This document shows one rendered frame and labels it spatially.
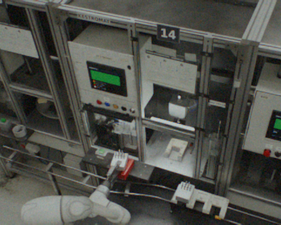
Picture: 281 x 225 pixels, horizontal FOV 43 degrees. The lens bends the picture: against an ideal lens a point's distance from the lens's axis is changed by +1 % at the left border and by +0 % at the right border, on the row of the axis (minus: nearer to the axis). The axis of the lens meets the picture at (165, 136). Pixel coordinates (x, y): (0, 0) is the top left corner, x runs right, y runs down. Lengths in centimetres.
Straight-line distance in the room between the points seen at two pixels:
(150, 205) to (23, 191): 160
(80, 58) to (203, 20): 77
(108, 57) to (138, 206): 115
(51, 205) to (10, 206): 205
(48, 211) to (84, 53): 94
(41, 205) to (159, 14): 115
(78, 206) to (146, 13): 108
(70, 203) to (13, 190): 222
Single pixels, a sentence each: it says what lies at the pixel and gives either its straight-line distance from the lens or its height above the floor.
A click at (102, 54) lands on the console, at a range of 212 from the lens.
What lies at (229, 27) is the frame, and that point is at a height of 201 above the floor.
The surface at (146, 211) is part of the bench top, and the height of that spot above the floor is 68.
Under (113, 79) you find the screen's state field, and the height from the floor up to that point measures 165.
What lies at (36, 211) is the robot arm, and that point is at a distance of 179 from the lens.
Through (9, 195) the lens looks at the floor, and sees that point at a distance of 388.
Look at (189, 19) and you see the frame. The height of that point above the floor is 201.
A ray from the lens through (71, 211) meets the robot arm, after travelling 172.
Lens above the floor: 293
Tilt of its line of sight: 46 degrees down
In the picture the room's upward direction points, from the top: straight up
